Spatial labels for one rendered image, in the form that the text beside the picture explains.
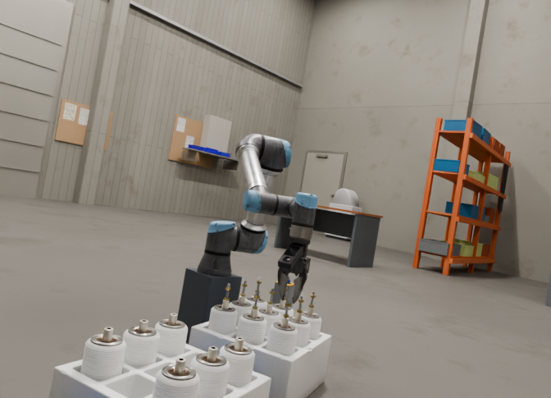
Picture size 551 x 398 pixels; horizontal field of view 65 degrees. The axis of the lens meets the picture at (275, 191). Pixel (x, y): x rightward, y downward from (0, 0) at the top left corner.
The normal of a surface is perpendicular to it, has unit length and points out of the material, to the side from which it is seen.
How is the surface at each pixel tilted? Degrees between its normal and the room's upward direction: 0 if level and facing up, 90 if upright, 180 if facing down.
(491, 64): 90
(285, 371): 90
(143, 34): 90
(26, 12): 90
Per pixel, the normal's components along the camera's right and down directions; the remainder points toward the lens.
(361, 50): -0.66, -0.13
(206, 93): 0.73, 0.11
